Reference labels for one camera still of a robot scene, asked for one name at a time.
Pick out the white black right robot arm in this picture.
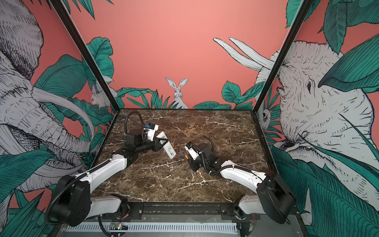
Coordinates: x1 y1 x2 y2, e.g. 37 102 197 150
185 142 296 224

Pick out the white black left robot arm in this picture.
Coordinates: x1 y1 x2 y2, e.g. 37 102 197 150
44 132 168 227

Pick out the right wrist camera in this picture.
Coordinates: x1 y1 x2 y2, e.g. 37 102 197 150
185 142 199 160

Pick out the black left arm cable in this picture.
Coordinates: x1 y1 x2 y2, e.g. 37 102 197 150
124 111 146 135

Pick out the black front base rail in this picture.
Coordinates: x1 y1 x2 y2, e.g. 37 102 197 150
123 202 261 221

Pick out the white slotted cable duct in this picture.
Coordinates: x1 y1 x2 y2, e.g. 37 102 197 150
65 222 238 234

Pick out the black left corner frame post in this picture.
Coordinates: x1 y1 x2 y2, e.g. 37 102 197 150
50 0 120 113

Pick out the black corner frame post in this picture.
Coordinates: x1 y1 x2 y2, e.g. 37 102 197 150
50 0 120 113
253 0 313 115

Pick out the black right corner frame post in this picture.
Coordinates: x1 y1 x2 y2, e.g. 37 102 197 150
253 0 313 115

